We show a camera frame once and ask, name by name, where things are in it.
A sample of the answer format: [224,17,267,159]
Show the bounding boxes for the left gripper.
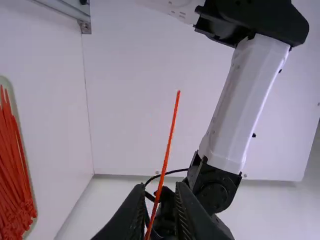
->
[149,186,179,240]

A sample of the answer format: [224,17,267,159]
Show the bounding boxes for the orange cable tie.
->
[144,90,182,240]

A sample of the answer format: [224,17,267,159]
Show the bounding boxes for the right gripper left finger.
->
[89,183,151,240]

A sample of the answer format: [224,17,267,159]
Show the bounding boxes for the row of orange cable ties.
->
[0,84,38,240]

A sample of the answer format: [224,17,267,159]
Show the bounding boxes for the silver rails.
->
[31,0,92,35]

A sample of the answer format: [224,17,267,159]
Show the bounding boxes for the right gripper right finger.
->
[174,181,235,240]

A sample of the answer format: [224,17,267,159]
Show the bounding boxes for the black cable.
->
[143,167,191,201]

